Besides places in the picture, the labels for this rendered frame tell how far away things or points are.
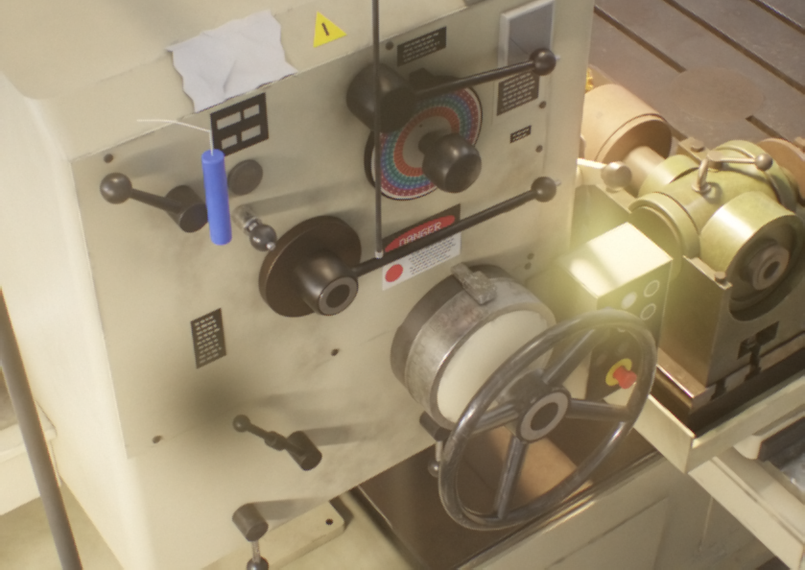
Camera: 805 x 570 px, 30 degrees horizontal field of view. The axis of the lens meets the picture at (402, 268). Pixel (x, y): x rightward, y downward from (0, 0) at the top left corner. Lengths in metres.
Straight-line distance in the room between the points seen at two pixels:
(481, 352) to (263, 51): 0.58
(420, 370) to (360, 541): 0.79
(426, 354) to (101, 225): 0.57
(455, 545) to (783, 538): 0.59
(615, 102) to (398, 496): 0.84
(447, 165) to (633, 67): 1.46
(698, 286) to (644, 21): 1.07
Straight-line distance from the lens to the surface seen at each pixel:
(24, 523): 2.94
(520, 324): 2.10
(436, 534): 2.82
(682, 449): 2.61
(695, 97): 3.20
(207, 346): 1.92
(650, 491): 3.07
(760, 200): 2.50
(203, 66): 1.71
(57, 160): 1.67
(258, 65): 1.73
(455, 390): 2.10
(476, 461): 2.94
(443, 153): 1.85
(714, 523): 3.38
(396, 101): 1.77
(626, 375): 2.35
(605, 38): 3.35
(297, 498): 2.25
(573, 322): 1.96
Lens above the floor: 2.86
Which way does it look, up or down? 43 degrees down
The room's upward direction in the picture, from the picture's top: straight up
